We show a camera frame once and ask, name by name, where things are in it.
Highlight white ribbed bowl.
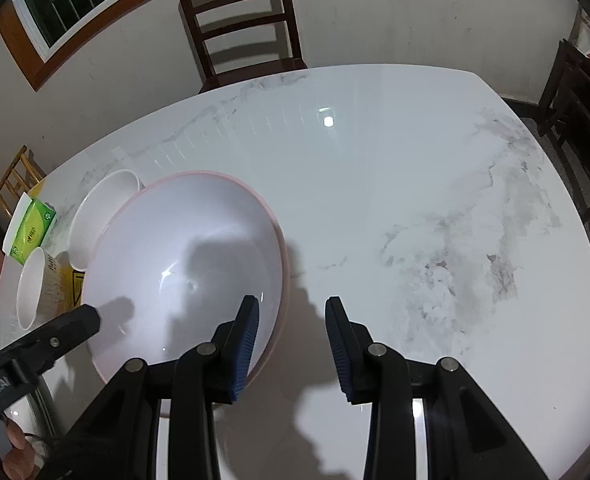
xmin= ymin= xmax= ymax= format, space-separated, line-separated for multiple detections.
xmin=16 ymin=247 xmax=65 ymax=330

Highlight white bowl with Dog text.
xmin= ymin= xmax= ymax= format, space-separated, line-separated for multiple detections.
xmin=68 ymin=169 xmax=142 ymax=272

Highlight large pink bowl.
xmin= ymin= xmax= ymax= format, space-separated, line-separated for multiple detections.
xmin=82 ymin=171 xmax=289 ymax=382

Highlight person's left hand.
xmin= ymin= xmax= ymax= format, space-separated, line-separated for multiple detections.
xmin=2 ymin=419 xmax=40 ymax=480

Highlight yellow round warning sticker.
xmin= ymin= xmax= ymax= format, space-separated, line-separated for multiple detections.
xmin=56 ymin=252 xmax=85 ymax=311

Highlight green tissue box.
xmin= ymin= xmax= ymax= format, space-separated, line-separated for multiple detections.
xmin=2 ymin=193 xmax=56 ymax=264

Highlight bamboo chair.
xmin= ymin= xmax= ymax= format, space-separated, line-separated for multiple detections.
xmin=0 ymin=145 xmax=46 ymax=219

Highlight dark chairs at right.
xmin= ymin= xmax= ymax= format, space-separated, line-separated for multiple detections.
xmin=536 ymin=39 xmax=590 ymax=233

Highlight dark wooden chair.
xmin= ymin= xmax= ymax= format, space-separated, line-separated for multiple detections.
xmin=179 ymin=0 xmax=307 ymax=93

